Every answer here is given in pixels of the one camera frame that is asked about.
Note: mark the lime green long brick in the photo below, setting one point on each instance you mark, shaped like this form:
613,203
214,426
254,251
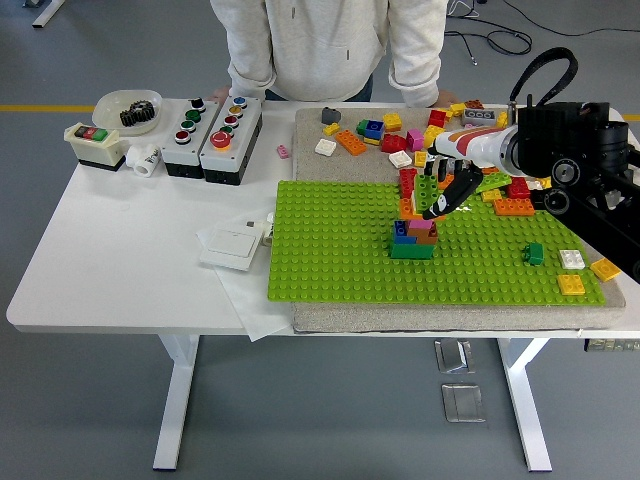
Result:
426,194
492,186

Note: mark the grey-brown mat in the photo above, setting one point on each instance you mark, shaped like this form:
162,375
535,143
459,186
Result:
350,320

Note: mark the white pipe tee fitting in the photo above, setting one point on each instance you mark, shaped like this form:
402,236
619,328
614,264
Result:
142,160

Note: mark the metal floor plate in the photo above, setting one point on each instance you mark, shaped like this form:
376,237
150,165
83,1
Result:
454,356
463,402

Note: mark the yellow brick cluster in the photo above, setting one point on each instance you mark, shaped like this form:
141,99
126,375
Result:
502,120

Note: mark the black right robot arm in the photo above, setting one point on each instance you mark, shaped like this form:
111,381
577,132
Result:
565,135

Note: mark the small pink brick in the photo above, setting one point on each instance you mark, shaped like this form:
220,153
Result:
283,151

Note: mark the small white brick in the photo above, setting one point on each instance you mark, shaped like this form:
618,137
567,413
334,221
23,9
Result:
534,185

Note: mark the white furniture foot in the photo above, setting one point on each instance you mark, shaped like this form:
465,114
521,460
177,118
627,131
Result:
47,12

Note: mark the dark grey brick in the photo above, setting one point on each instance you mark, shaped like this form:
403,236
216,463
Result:
330,116

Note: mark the red green button switch box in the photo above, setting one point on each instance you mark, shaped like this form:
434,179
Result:
95,147

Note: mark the yellow flat square brick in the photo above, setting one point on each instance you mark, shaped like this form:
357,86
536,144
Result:
571,285
420,159
605,271

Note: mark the white table leg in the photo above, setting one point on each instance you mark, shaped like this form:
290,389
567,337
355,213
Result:
527,400
177,400

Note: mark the person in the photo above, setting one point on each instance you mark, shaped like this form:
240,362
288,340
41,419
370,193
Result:
325,45

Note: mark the white wall switch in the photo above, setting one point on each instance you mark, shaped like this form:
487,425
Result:
227,247

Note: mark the person's right hand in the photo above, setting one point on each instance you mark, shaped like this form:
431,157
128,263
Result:
220,93

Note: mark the red square brick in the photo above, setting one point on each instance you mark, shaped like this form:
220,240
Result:
437,118

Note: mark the under-table tray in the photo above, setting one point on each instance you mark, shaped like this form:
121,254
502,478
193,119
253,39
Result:
612,346

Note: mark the brown brick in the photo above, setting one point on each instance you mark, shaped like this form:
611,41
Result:
427,239
474,104

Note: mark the blue green yellow brick stack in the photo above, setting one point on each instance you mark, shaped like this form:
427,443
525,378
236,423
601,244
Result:
372,131

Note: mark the person's right forearm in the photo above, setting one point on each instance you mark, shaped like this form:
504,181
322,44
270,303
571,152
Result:
247,75

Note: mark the white paper sheet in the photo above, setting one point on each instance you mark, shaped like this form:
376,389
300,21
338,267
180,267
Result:
255,310

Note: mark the small dark green brick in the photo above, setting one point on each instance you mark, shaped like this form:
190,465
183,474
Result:
535,254

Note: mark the magenta brick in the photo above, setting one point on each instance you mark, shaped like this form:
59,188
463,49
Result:
415,141

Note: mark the white plug adapter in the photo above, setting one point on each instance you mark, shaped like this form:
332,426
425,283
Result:
255,231

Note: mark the black metal gears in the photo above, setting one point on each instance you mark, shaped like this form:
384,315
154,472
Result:
136,114

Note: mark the green studded baseplate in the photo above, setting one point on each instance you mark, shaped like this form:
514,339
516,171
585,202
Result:
325,260

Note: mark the grey long brick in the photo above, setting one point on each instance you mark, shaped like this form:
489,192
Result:
479,117

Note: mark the person's left hand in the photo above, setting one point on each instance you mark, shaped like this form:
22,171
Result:
447,98

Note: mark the small yellow brick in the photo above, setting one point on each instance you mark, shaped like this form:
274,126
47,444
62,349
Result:
492,196
457,108
331,129

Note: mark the dark green wide brick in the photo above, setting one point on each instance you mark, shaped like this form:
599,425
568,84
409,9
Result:
410,251

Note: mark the four-button emergency stop box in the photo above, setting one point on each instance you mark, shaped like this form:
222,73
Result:
227,160

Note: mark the red long brick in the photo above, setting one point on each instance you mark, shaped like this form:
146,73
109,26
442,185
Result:
517,190
406,180

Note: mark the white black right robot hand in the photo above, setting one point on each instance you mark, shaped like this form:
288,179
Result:
475,147

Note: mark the three-button control box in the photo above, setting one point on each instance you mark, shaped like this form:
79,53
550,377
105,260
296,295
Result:
187,150

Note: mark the white plastic bowl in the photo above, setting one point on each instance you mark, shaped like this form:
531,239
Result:
107,112

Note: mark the white flat square brick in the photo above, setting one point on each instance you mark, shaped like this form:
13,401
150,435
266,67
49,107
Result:
572,260
325,147
400,159

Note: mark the person's left forearm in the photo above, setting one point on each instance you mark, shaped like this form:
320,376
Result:
417,82

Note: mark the black brick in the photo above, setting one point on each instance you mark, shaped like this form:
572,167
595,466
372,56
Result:
539,202

